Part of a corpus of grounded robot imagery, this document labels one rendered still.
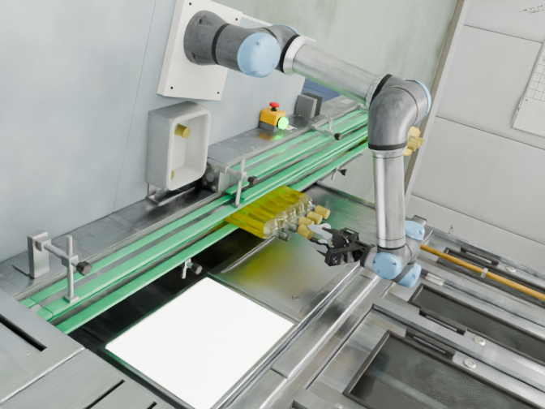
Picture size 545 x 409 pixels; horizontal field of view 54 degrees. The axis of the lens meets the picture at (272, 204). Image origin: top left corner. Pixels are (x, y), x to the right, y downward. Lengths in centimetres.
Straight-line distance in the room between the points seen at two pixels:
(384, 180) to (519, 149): 624
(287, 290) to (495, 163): 619
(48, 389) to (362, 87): 104
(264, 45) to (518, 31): 604
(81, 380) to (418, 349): 106
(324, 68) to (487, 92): 604
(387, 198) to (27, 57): 88
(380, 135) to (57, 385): 88
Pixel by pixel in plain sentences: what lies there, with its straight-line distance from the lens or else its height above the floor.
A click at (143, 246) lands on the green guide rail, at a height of 91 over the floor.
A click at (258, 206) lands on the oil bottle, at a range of 175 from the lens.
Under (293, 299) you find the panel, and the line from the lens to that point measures 163.
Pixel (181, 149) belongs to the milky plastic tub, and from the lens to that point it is 169.
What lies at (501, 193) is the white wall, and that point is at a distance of 776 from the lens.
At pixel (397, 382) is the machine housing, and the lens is 155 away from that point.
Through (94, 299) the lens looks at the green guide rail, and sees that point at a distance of 142.
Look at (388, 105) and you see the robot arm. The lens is 135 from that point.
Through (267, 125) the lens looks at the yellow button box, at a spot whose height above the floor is 79.
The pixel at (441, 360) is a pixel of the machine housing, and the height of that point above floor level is 168.
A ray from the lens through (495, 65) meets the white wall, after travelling 742.
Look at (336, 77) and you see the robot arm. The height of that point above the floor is 117.
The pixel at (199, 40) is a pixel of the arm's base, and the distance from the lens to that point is 153.
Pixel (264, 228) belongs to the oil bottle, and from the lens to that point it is 168.
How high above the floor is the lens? 175
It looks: 24 degrees down
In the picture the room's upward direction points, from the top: 114 degrees clockwise
